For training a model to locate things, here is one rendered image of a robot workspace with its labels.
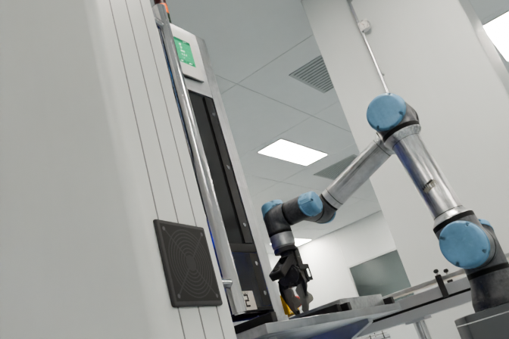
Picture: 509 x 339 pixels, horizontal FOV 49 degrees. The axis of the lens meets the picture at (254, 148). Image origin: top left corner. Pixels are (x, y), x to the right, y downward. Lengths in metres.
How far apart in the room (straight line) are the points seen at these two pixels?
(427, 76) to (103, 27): 2.56
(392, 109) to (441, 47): 1.69
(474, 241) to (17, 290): 1.08
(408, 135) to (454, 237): 0.31
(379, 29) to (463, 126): 0.79
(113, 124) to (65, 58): 0.15
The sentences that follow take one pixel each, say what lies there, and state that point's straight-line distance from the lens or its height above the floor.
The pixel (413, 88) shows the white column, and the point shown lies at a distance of 3.27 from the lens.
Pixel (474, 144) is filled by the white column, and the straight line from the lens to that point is 3.10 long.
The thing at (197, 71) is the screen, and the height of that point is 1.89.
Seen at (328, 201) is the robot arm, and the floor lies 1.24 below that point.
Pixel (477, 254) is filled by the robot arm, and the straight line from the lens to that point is 1.52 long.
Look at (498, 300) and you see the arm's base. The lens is 1.64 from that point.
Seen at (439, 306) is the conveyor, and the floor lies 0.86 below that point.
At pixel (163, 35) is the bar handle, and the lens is 1.08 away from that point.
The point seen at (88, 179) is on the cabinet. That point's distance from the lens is 0.79.
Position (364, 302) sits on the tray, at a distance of 1.61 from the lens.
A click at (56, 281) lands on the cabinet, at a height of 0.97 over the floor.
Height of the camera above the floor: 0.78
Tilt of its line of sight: 22 degrees up
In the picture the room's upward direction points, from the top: 17 degrees counter-clockwise
